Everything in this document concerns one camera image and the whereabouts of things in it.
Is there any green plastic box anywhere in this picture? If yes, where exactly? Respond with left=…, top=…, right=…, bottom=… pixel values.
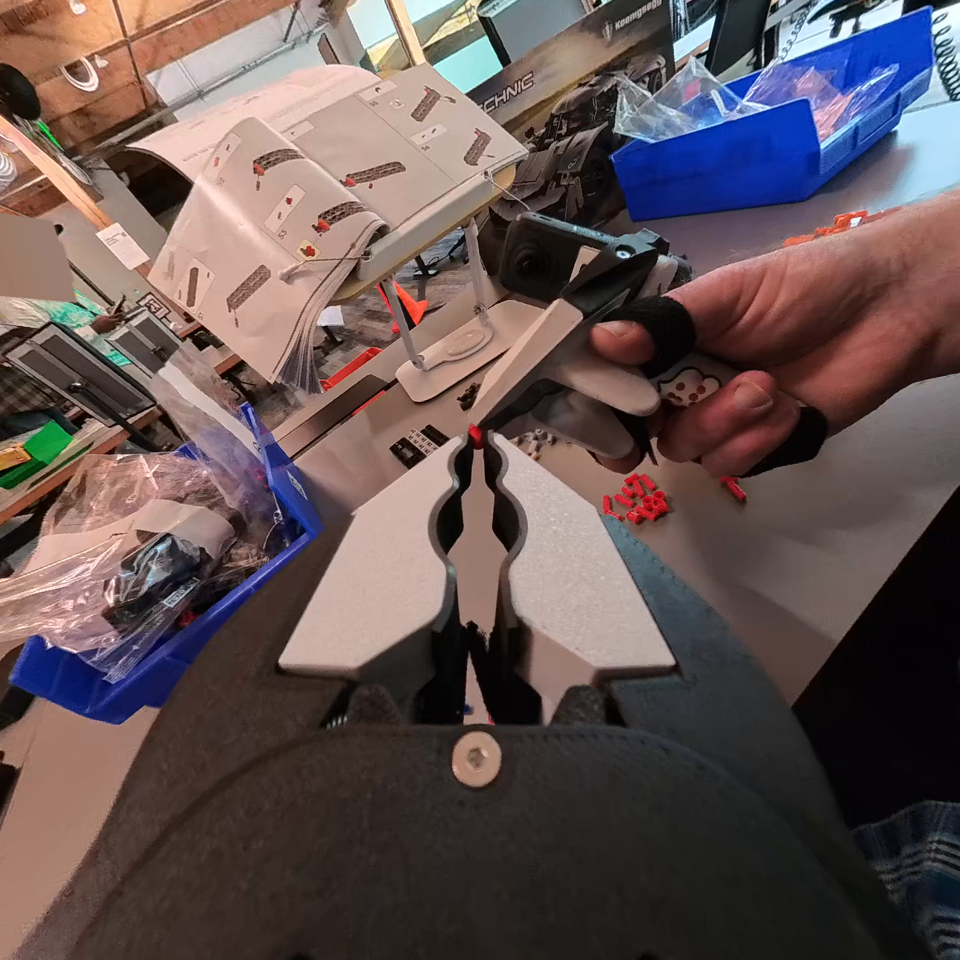
left=0, top=420, right=76, bottom=489

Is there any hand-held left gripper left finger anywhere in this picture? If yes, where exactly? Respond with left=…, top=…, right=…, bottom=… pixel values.
left=277, top=436, right=477, bottom=725

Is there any pile of red pins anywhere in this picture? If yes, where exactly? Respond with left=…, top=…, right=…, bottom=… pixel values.
left=602, top=472, right=749, bottom=524

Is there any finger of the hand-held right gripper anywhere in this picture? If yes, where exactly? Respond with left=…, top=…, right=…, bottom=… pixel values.
left=466, top=298, right=663, bottom=432
left=486, top=381, right=637, bottom=460

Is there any clear plastic parts bag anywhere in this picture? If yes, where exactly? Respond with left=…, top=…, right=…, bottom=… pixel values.
left=0, top=352, right=312, bottom=684

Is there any pile of orange pieces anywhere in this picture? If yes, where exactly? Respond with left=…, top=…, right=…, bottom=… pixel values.
left=783, top=210, right=894, bottom=249

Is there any blue storage bin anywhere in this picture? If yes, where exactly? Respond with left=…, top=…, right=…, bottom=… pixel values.
left=9, top=401, right=325, bottom=725
left=609, top=7, right=935, bottom=222

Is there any orange plastic bracket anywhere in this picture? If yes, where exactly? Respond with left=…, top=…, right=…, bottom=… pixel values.
left=321, top=348, right=384, bottom=393

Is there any white book stand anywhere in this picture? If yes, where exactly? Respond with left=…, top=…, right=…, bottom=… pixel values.
left=330, top=161, right=560, bottom=404

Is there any grey metal cabinet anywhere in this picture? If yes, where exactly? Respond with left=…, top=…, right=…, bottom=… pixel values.
left=0, top=307, right=185, bottom=432

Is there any white cord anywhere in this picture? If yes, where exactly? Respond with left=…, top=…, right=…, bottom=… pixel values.
left=483, top=171, right=528, bottom=213
left=279, top=251, right=376, bottom=284

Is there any black open lego frame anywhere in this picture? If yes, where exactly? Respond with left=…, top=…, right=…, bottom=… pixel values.
left=388, top=423, right=453, bottom=470

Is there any crumpled clear plastic bag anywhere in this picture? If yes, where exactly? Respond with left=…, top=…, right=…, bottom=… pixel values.
left=615, top=56, right=901, bottom=144

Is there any black coiled cable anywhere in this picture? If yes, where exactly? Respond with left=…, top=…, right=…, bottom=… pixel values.
left=930, top=0, right=960, bottom=76

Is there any instruction booklet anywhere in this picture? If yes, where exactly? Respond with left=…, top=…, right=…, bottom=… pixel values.
left=123, top=63, right=530, bottom=395

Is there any person's right hand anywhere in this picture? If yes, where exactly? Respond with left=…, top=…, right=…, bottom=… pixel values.
left=587, top=198, right=936, bottom=475

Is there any black car picture box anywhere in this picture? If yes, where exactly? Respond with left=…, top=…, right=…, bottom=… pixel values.
left=465, top=11, right=676, bottom=249

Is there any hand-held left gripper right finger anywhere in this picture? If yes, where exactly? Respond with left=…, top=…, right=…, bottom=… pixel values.
left=482, top=435, right=678, bottom=725

